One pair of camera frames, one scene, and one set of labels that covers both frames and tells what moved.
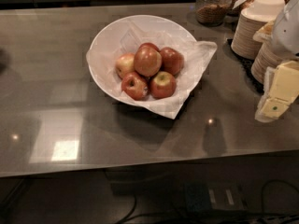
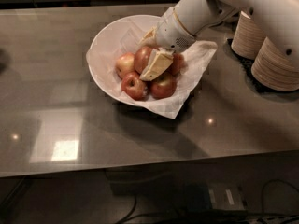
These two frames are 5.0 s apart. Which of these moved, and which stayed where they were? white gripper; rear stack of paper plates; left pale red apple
Moved: white gripper
Stayed: rear stack of paper plates; left pale red apple
